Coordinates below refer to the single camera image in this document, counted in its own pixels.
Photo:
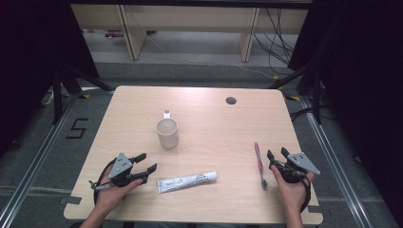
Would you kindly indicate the black metal stand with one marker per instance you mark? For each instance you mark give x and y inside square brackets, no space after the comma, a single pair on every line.
[57,95]
[316,95]

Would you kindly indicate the light wooden shelf unit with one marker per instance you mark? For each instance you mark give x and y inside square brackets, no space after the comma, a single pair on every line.
[190,19]

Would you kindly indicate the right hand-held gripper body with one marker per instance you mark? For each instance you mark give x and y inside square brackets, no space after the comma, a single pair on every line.
[301,163]

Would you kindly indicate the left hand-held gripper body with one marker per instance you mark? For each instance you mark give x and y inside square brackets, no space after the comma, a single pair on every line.
[120,166]

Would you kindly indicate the black curtain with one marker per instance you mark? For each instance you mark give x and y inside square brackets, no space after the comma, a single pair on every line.
[31,63]
[364,95]

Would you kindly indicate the metal floor rail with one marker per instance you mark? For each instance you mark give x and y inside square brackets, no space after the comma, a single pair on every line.
[335,158]
[34,161]

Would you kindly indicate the person's right hand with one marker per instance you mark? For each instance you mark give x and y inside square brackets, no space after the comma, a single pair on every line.
[291,193]

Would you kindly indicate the person's left hand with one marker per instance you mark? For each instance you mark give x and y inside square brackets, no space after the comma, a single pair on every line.
[111,196]

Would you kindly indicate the white toothpaste tube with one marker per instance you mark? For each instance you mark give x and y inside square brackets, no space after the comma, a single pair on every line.
[187,181]

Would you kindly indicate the pink toothbrush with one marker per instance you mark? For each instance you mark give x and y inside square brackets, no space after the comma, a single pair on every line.
[260,164]

